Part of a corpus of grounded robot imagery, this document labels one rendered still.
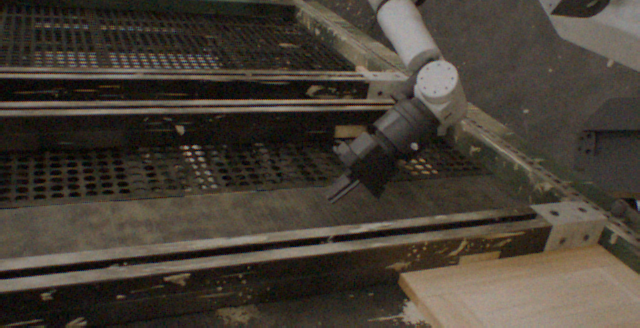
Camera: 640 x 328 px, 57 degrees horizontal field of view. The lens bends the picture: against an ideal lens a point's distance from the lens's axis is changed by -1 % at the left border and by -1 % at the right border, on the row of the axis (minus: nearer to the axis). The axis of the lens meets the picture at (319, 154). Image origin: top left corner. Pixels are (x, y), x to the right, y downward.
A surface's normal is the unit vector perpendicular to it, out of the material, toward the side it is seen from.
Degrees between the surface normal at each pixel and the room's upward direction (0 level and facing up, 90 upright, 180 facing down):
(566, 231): 90
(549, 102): 0
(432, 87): 26
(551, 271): 59
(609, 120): 16
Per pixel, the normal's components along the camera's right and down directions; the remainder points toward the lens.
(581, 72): -0.70, -0.42
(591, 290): 0.15, -0.89
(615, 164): -0.62, -0.22
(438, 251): 0.38, 0.46
